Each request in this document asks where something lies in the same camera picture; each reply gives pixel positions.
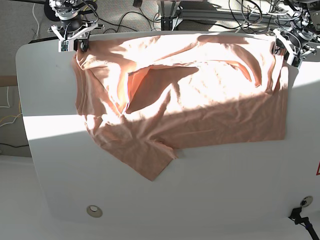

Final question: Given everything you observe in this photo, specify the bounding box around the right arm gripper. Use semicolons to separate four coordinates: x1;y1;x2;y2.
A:
48;22;104;53

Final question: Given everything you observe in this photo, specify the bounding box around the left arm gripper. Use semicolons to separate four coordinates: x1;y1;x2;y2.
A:
272;28;317;68

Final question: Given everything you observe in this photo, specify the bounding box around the salmon pink T-shirt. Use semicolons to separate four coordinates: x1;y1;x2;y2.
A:
72;34;289;181

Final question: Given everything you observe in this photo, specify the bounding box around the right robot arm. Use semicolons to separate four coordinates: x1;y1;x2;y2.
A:
49;0;104;53

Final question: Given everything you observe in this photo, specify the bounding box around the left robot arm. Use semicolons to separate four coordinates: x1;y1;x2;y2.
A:
268;0;320;68

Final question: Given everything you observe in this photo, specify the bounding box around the red warning sticker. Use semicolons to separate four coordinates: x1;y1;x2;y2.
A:
316;162;320;176

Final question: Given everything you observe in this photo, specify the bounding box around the metal table grommet right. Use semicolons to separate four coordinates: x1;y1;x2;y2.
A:
300;195;313;208

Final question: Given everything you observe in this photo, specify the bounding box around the metal table grommet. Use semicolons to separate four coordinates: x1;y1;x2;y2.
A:
86;205;103;218
300;195;313;208

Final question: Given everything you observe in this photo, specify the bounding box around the metal table grommet left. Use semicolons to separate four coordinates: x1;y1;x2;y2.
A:
86;205;103;218

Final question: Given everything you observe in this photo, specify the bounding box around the aluminium frame post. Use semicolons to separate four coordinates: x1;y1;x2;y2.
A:
157;0;181;31

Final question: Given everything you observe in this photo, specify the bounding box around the black clamp with cable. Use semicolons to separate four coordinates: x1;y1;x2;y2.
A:
288;207;320;240

